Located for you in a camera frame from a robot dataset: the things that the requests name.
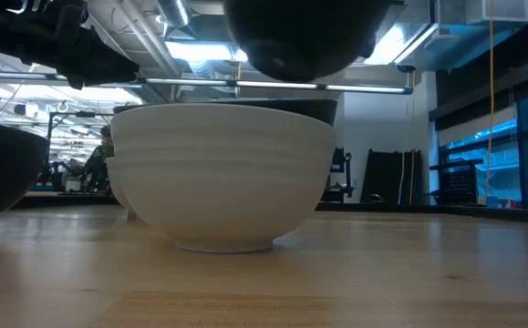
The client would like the black equipment cart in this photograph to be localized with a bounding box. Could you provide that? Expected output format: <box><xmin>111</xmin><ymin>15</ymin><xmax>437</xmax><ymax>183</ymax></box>
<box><xmin>320</xmin><ymin>146</ymin><xmax>355</xmax><ymax>204</ymax></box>

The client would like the person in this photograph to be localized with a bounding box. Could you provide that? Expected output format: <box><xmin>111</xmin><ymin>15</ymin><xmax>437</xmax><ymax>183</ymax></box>
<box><xmin>79</xmin><ymin>125</ymin><xmax>115</xmax><ymax>192</ymax></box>

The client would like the black leaning panel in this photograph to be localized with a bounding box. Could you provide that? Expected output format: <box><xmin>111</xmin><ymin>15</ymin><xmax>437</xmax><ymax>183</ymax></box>
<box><xmin>360</xmin><ymin>149</ymin><xmax>423</xmax><ymax>206</ymax></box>

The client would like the white cable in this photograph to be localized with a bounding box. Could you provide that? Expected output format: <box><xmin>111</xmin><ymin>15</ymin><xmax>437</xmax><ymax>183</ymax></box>
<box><xmin>398</xmin><ymin>150</ymin><xmax>407</xmax><ymax>205</ymax></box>

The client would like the yellow cable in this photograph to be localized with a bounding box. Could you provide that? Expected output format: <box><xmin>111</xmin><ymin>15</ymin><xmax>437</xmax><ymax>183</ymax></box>
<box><xmin>408</xmin><ymin>70</ymin><xmax>417</xmax><ymax>205</ymax></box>
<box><xmin>485</xmin><ymin>0</ymin><xmax>496</xmax><ymax>201</ymax></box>

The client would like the black metal frame stand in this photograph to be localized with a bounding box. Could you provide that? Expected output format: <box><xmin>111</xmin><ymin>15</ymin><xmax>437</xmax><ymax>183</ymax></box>
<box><xmin>44</xmin><ymin>110</ymin><xmax>115</xmax><ymax>188</ymax></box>

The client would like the silver ventilation duct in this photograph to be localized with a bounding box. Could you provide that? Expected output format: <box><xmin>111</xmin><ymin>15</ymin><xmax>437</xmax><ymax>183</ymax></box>
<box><xmin>156</xmin><ymin>0</ymin><xmax>192</xmax><ymax>29</ymax></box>

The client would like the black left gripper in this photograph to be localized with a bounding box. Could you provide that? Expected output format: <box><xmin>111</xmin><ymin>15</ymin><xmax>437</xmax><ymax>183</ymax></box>
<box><xmin>3</xmin><ymin>0</ymin><xmax>140</xmax><ymax>90</ymax></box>

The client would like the white ceiling ventilation unit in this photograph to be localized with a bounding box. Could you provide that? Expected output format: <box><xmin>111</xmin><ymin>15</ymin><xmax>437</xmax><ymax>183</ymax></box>
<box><xmin>463</xmin><ymin>0</ymin><xmax>528</xmax><ymax>26</ymax></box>

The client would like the black pegboard panel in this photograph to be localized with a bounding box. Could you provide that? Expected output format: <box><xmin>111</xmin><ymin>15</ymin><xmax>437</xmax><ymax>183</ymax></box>
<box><xmin>429</xmin><ymin>159</ymin><xmax>484</xmax><ymax>206</ymax></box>

